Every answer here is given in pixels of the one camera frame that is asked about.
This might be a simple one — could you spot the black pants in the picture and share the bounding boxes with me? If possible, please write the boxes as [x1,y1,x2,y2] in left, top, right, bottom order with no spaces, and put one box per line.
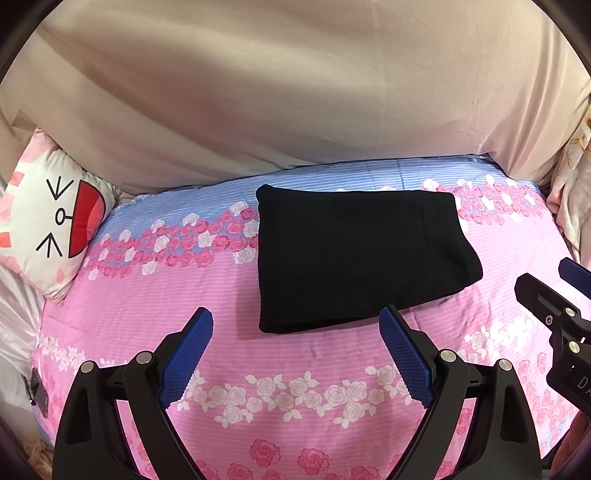
[256,185,483,334]

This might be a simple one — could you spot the shiny pink satin cloth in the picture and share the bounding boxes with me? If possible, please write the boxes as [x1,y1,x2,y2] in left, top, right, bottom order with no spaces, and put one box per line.
[1,266,44,443]

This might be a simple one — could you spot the white cat face pillow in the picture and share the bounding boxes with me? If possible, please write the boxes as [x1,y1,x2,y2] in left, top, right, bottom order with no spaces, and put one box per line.
[1,129,120,303]

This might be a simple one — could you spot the black small object beside bed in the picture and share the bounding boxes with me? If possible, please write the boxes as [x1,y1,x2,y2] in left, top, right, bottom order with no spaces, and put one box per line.
[23,368,48,418]

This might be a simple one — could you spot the grey crumpled clothing pile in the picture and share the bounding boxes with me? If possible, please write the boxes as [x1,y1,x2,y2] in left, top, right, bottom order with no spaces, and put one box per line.
[547,109,591,269]

